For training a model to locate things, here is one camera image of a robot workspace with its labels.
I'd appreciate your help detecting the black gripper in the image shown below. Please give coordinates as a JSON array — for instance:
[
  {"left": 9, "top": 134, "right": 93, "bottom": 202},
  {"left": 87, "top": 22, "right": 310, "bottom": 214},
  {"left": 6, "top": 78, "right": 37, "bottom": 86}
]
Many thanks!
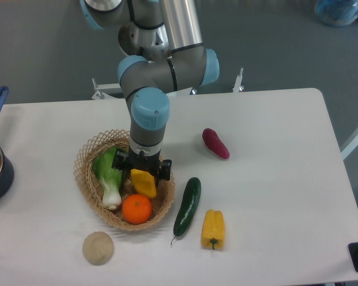
[{"left": 112, "top": 148, "right": 172, "bottom": 185}]

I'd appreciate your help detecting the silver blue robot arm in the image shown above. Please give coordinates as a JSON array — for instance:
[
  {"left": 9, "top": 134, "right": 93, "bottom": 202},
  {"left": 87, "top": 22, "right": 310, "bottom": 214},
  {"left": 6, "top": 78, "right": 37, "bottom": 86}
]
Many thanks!
[{"left": 80, "top": 1, "right": 220, "bottom": 181}]

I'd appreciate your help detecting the woven wicker basket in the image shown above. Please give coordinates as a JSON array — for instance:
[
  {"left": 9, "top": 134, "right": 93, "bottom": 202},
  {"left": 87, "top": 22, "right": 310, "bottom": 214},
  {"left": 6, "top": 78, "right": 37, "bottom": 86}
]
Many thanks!
[{"left": 74, "top": 129, "right": 175, "bottom": 231}]

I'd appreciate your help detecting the green bok choy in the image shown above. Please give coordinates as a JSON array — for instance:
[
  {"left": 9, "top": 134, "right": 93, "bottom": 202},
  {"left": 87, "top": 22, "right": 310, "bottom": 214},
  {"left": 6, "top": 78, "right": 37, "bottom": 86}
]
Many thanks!
[{"left": 92, "top": 146, "right": 125, "bottom": 210}]

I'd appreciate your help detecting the orange fruit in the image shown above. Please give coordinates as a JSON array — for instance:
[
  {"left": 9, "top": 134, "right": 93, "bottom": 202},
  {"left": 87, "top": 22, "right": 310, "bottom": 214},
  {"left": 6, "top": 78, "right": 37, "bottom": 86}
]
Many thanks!
[{"left": 122, "top": 194, "right": 152, "bottom": 225}]

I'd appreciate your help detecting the green cucumber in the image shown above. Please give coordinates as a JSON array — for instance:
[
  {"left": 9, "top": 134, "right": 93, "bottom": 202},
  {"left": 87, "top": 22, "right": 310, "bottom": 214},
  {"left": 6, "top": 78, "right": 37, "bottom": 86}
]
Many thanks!
[{"left": 170, "top": 177, "right": 202, "bottom": 245}]

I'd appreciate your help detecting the purple sweet potato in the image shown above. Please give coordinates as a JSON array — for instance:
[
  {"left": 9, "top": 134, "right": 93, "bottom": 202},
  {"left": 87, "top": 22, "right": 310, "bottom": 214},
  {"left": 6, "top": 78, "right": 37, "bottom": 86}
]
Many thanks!
[{"left": 202, "top": 128, "right": 230, "bottom": 160}]

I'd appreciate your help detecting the beige steamed bun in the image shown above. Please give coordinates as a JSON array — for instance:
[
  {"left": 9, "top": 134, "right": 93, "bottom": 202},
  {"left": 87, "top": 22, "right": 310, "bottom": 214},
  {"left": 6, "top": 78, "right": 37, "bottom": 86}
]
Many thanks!
[{"left": 82, "top": 232, "right": 114, "bottom": 266}]

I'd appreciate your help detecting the yellow bell pepper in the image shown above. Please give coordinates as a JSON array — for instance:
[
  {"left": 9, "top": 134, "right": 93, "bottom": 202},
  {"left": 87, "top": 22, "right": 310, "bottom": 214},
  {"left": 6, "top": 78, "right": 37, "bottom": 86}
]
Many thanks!
[{"left": 200, "top": 209, "right": 226, "bottom": 250}]

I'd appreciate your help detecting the blue plastic bag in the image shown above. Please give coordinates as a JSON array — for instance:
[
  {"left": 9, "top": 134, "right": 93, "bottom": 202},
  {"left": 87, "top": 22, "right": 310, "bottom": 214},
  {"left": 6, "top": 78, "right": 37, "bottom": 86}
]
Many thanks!
[{"left": 314, "top": 1, "right": 358, "bottom": 27}]

